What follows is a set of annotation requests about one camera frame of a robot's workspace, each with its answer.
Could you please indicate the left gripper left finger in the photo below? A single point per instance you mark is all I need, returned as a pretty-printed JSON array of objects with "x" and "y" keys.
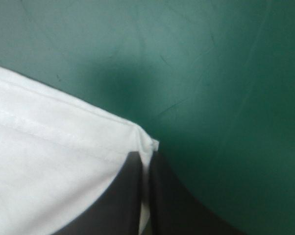
[{"x": 113, "y": 208}]

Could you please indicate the white T-shirt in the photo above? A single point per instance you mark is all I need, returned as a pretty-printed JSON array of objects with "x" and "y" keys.
[{"x": 44, "y": 151}]

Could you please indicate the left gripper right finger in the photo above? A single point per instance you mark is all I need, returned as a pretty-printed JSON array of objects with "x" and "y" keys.
[{"x": 177, "y": 210}]

